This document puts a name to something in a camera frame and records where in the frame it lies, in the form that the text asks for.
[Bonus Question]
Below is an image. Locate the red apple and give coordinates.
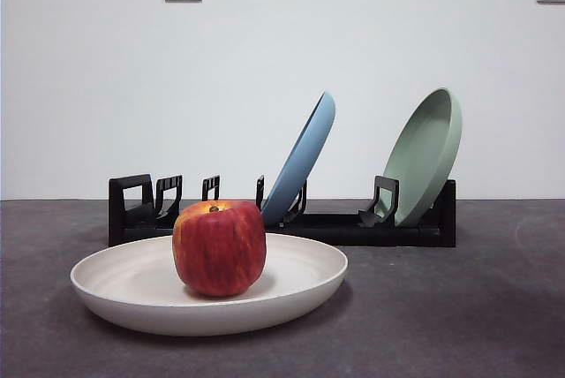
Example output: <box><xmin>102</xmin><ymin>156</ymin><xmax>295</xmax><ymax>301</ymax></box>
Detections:
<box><xmin>171</xmin><ymin>200</ymin><xmax>267</xmax><ymax>299</ymax></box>

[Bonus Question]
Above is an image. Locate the cream yellow plate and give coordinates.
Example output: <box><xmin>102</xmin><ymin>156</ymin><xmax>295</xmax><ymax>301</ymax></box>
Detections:
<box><xmin>69</xmin><ymin>233</ymin><xmax>350</xmax><ymax>337</ymax></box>

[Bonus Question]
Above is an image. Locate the blue plate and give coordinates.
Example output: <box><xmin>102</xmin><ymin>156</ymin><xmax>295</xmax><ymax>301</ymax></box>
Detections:
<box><xmin>260</xmin><ymin>90</ymin><xmax>336</xmax><ymax>228</ymax></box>

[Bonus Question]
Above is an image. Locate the black plate rack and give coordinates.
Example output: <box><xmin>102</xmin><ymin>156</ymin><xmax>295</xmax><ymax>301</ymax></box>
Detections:
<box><xmin>108</xmin><ymin>173</ymin><xmax>457</xmax><ymax>248</ymax></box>

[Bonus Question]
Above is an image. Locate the green plate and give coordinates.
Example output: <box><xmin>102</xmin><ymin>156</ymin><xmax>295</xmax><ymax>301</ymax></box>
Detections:
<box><xmin>381</xmin><ymin>87</ymin><xmax>463</xmax><ymax>228</ymax></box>

